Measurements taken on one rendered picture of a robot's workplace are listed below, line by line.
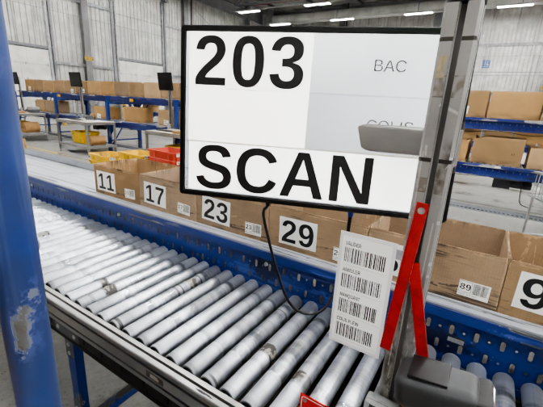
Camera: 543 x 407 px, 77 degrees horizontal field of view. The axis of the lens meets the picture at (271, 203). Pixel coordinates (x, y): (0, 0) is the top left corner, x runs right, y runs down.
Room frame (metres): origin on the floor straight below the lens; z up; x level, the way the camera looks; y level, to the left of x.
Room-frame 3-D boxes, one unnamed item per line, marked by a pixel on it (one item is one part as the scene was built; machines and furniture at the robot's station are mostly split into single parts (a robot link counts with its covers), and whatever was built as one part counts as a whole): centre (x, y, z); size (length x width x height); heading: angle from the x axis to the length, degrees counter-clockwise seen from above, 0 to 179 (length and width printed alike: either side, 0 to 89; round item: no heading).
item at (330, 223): (1.30, -0.24, 0.96); 0.39 x 0.29 x 0.17; 58
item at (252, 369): (0.89, -0.04, 0.72); 0.52 x 0.05 x 0.05; 148
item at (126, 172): (1.92, 0.76, 0.96); 0.39 x 0.29 x 0.17; 59
